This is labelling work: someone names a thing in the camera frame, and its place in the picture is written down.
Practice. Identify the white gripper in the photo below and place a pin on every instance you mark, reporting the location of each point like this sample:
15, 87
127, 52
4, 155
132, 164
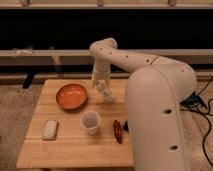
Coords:
100, 72

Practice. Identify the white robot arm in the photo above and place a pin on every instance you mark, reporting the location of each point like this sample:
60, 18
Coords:
153, 93

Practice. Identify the orange plate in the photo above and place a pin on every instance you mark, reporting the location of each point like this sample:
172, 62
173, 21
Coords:
71, 96

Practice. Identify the white plastic cup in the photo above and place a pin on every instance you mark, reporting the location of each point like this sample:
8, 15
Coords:
91, 121

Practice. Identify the red chip bag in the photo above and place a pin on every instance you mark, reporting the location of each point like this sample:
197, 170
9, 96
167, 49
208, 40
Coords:
117, 131

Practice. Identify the black rectangular remote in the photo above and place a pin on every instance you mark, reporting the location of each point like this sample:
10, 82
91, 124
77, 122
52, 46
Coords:
125, 127

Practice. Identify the white wrapped snack bar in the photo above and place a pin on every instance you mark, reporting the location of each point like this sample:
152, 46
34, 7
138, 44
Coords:
50, 130

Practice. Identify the wooden table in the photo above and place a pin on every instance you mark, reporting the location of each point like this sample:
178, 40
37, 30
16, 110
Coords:
73, 147

